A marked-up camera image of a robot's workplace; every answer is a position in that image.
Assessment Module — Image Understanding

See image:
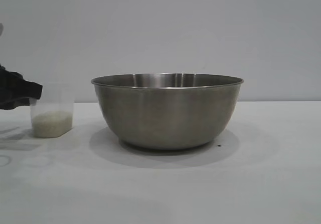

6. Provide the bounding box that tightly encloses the clear plastic measuring cup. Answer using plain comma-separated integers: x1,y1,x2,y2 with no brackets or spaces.
29,82,75,138

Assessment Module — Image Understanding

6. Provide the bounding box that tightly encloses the stainless steel mixing bowl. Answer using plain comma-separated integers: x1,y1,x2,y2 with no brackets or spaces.
90,73,245,151

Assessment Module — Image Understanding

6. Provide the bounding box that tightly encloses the white uncooked rice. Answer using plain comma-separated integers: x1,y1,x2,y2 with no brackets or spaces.
32,110,74,138

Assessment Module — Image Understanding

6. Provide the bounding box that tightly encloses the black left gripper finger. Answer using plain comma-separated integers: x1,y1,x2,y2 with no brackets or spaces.
0,97,33,110
0,63,44,103

